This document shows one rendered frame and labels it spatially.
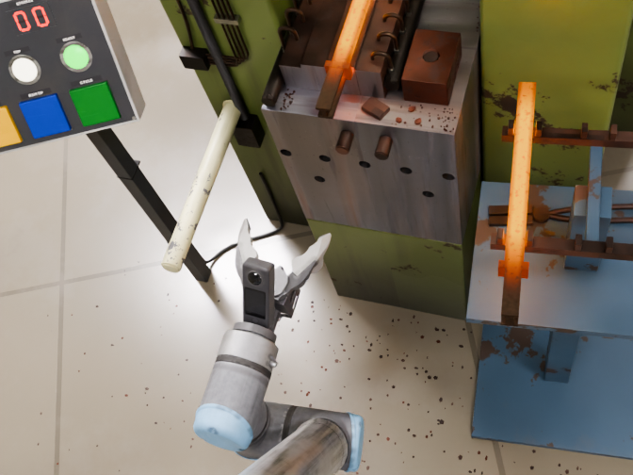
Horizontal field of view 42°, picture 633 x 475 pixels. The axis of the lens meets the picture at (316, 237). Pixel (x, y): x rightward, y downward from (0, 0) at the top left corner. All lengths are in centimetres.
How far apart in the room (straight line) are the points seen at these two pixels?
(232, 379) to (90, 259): 150
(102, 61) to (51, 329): 124
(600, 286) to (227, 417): 75
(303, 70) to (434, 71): 25
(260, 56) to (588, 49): 68
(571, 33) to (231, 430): 90
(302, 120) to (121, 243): 121
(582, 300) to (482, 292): 18
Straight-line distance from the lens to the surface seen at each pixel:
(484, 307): 159
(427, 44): 157
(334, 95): 149
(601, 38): 158
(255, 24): 176
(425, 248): 197
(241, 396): 126
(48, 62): 163
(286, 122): 164
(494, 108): 179
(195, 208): 188
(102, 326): 260
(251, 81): 194
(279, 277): 133
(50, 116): 166
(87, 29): 159
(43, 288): 274
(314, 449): 117
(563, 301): 160
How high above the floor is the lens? 218
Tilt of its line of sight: 61 degrees down
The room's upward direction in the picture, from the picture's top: 22 degrees counter-clockwise
